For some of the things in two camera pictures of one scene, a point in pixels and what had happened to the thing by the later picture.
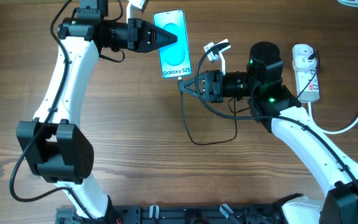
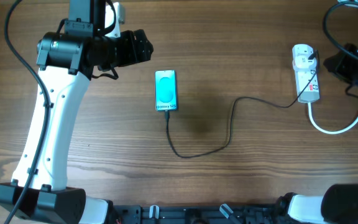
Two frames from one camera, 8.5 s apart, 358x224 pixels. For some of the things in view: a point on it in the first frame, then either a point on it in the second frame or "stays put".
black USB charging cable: (236, 109) to (316, 53)
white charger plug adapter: (303, 61) stays put
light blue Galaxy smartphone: (174, 59) to (166, 91)
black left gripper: (139, 36) to (131, 56)
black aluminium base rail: (177, 214) stays put
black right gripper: (214, 96) to (339, 65)
